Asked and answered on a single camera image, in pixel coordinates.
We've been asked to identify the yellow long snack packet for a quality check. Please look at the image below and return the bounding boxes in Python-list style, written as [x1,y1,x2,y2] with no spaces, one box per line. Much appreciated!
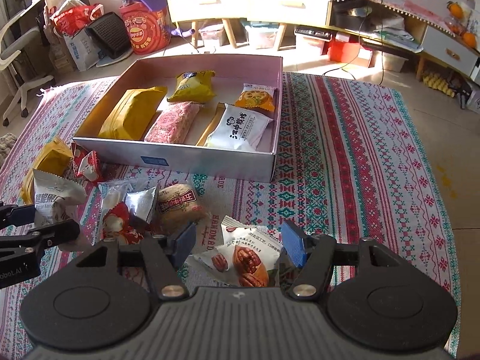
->
[97,86,169,142]
[20,137,74,206]

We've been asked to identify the yellow chips packet blue label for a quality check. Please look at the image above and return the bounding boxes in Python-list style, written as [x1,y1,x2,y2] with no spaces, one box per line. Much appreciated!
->
[166,69,218,105]

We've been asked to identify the yellow toy rack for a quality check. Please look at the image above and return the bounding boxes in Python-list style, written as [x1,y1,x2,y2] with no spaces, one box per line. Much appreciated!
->
[422,71,457,97]

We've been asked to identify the black flat device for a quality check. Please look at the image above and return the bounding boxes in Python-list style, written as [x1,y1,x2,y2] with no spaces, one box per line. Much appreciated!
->
[293,25,333,43]

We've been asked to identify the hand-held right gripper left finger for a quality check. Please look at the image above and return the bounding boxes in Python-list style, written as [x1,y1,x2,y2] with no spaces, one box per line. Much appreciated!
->
[71,222,198,301]

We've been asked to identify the small red white snack packet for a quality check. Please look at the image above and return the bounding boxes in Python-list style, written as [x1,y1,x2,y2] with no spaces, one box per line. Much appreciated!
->
[70,143,86,175]

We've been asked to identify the pink snack packet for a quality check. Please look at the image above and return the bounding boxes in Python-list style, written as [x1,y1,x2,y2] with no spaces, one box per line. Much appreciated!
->
[144,101,202,145]

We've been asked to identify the silver snack packet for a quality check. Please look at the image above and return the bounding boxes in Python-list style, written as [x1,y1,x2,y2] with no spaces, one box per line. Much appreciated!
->
[124,185,159,226]

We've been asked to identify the white pecan snack packet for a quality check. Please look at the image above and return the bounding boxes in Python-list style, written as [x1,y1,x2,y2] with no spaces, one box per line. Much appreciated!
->
[190,215,283,290]
[32,168,88,230]

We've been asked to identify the orange snack packet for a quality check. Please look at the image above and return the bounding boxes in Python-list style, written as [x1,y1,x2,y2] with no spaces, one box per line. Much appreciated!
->
[235,83,278,113]

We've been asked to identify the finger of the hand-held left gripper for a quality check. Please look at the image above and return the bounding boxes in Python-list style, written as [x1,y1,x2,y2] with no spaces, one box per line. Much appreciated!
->
[0,202,37,229]
[0,218,81,260]

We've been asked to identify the pink silver cardboard box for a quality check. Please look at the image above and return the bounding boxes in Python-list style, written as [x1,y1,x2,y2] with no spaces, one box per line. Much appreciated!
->
[72,55,284,183]

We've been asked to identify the white paper bag blue print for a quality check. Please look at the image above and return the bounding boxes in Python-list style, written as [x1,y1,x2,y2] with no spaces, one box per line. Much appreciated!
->
[61,29,103,73]

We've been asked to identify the black perforated basket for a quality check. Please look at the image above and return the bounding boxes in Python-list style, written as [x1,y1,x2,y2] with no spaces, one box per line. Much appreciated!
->
[85,11,133,61]

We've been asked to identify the low wooden media stand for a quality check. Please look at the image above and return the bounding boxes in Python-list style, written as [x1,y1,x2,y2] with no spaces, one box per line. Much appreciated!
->
[329,0,480,83]

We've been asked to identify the red round bucket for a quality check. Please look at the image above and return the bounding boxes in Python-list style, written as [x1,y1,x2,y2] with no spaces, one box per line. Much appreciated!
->
[119,1,170,56]

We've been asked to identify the clear plastic storage bin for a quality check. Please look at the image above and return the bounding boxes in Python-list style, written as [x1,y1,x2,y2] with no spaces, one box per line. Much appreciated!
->
[198,23,228,48]
[245,22,281,50]

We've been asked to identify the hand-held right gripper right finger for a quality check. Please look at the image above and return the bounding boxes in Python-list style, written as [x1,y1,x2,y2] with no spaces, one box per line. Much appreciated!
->
[281,220,404,301]

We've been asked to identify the brown bread packet red label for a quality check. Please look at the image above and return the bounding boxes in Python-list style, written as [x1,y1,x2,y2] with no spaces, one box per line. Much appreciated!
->
[155,182,208,235]

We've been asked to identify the red box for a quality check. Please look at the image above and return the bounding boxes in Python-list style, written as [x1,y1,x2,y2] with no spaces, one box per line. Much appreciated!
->
[327,38,374,69]

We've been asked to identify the gold stick snack packet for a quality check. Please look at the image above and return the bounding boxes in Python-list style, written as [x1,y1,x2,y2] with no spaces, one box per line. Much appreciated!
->
[195,101,228,147]

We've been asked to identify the white wooden cabinet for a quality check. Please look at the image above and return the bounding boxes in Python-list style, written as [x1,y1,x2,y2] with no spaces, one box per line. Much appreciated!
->
[164,0,333,52]

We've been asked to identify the red plastic bag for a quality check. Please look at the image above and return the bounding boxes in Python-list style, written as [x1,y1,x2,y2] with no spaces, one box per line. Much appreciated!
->
[50,3,104,35]

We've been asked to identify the white office chair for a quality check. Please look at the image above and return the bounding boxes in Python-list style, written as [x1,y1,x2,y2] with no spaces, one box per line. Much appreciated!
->
[0,25,56,127]

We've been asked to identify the patterned woven mat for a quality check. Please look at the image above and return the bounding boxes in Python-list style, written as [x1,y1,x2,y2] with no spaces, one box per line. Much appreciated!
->
[0,71,463,360]

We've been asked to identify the white packet black characters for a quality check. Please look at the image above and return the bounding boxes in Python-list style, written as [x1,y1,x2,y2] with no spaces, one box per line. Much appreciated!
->
[204,103,275,153]

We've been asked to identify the grey knitted blanket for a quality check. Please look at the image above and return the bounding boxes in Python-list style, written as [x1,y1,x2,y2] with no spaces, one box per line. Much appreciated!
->
[0,132,18,159]

